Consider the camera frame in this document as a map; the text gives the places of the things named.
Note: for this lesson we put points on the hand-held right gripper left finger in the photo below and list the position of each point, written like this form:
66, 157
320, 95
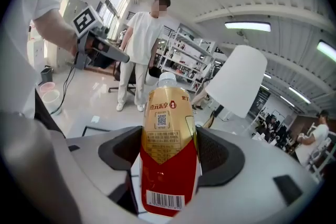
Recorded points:
105, 154

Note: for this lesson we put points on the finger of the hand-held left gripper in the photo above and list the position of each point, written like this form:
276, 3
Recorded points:
118, 55

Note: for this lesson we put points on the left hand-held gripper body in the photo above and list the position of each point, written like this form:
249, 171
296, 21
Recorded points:
88, 21

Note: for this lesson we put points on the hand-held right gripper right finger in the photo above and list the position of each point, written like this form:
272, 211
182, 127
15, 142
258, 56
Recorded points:
249, 170

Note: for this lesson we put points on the red gold drink bottle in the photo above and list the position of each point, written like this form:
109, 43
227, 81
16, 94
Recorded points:
168, 152

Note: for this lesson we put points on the person's left forearm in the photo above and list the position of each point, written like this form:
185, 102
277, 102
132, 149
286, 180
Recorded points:
55, 30

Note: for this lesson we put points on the person's left hand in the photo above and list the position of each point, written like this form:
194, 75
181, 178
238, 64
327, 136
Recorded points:
95, 44

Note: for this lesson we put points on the white metal shelving rack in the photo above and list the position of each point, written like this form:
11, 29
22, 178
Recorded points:
183, 52

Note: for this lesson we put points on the dark grey bin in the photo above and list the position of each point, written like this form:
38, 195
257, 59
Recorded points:
46, 74

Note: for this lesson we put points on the white round bucket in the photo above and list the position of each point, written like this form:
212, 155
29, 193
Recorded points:
52, 103

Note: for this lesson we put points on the pink round bucket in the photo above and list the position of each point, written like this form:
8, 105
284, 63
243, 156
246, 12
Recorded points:
47, 87

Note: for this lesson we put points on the ceiling strip light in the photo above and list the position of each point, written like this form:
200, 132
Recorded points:
299, 95
326, 50
248, 26

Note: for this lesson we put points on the white shade table lamp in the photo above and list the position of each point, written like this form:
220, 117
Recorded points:
236, 78

